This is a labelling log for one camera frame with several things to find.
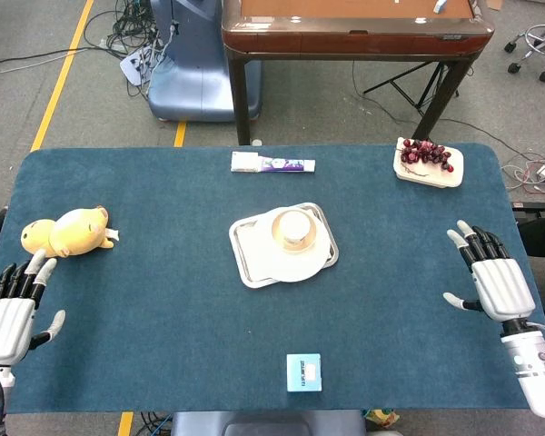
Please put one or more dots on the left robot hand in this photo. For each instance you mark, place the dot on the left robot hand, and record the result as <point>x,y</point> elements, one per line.
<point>6,318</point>

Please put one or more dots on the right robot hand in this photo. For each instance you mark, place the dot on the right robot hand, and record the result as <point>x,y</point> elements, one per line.
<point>499,286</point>

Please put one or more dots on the paper cup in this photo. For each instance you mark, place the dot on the paper cup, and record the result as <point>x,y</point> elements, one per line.
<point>294,227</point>

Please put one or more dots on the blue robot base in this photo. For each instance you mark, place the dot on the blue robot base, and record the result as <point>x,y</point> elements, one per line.
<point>200,68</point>

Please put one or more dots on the silver metal tray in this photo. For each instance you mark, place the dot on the silver metal tray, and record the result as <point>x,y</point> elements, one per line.
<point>254,245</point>

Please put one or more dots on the black equipment block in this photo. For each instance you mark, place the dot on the black equipment block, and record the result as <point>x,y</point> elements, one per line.
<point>533,211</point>

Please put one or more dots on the yellow plush toy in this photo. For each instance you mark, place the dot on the yellow plush toy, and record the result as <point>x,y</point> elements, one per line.
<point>68,231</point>

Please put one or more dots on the beige food container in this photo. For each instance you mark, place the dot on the beige food container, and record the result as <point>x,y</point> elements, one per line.
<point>429,175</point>

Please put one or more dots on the red grape bunch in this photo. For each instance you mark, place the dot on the red grape bunch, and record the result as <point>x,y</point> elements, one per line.
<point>424,152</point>

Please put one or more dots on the blue table mat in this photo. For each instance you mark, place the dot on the blue table mat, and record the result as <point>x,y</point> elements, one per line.
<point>163,295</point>

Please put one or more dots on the light blue small box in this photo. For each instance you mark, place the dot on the light blue small box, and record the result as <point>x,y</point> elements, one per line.
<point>304,372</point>

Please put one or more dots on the white round plate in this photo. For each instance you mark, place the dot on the white round plate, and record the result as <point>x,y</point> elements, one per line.
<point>284,254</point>

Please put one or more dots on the office chair base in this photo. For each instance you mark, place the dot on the office chair base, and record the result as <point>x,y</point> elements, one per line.
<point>533,45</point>

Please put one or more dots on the toothpaste box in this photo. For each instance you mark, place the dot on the toothpaste box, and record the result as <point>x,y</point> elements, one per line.
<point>272,163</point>

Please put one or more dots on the grey blue robot torso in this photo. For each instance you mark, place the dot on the grey blue robot torso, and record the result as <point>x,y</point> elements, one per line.
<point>268,423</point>

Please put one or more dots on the brown mahjong table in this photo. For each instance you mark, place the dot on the brown mahjong table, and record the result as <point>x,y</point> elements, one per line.
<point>359,41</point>

